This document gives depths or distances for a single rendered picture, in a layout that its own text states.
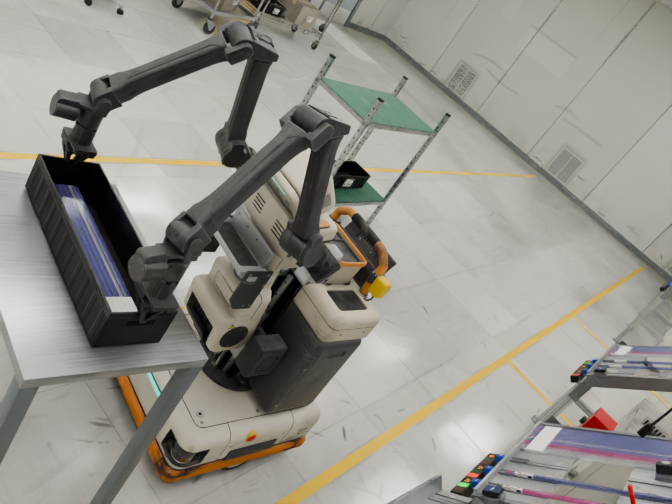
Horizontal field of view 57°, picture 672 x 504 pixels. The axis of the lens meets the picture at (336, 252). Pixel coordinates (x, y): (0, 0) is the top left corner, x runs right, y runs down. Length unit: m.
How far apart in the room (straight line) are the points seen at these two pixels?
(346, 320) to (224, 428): 0.57
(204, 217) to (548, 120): 9.88
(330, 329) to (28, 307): 0.95
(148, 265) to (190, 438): 0.97
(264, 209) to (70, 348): 0.72
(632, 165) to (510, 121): 2.09
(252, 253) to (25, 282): 0.65
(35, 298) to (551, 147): 9.92
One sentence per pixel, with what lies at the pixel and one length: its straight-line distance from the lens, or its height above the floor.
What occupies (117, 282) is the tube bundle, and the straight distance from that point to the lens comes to 1.62.
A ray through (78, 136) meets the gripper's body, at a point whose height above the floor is 1.00.
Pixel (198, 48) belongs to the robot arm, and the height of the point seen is 1.36.
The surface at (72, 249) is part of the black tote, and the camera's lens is 1.60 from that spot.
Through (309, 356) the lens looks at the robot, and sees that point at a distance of 2.14.
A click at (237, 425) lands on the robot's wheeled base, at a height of 0.28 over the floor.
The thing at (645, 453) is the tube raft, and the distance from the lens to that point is 2.40.
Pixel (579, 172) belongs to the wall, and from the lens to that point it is 10.80.
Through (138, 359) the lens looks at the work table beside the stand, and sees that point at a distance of 1.53.
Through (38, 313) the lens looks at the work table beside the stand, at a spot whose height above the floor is 0.80.
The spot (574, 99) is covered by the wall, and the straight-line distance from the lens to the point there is 10.91.
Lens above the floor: 1.87
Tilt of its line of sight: 27 degrees down
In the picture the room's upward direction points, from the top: 36 degrees clockwise
